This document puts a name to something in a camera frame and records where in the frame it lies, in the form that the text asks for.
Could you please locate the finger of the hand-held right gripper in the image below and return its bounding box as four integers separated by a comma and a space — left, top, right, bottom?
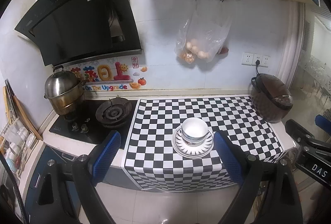
285, 119, 314, 147
315, 113, 331, 134

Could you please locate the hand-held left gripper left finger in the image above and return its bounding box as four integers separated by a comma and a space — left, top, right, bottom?
24, 130, 121, 224

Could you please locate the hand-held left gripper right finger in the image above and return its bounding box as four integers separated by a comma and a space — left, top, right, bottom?
213, 130, 303, 224

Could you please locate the white plate with grey flower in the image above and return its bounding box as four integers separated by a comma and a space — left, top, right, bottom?
172, 133, 214, 159

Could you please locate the blue floral white bowl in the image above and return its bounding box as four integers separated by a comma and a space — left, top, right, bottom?
181, 117, 208, 141

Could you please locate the black gas stove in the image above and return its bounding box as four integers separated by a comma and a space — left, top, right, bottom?
49, 97, 139, 145

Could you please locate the brown rice cooker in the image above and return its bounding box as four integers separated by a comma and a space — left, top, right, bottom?
251, 73, 294, 123

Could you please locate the black white checkered cloth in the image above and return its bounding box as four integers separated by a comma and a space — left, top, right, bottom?
124, 96, 290, 192

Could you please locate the glass sliding door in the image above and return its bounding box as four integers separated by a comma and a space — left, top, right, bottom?
292, 4, 331, 121

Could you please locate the blue base cabinet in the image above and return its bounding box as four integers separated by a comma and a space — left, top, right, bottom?
24, 146, 80, 224

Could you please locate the stainless steel steamer pot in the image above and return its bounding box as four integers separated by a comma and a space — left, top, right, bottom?
44, 65, 87, 116

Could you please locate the wooden cutting board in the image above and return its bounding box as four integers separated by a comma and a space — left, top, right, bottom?
4, 79, 43, 141

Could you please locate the rack of bottles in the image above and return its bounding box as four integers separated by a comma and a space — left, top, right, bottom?
0, 121, 37, 178

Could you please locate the clear plastic bag of eggs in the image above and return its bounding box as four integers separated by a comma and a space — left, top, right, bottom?
175, 0, 232, 65

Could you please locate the black range hood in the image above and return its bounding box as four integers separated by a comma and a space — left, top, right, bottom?
15, 0, 143, 67

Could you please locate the colourful wall sticker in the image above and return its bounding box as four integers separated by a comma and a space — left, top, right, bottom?
63, 56, 148, 91

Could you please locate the black cable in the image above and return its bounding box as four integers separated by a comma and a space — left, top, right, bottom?
0, 154, 29, 224

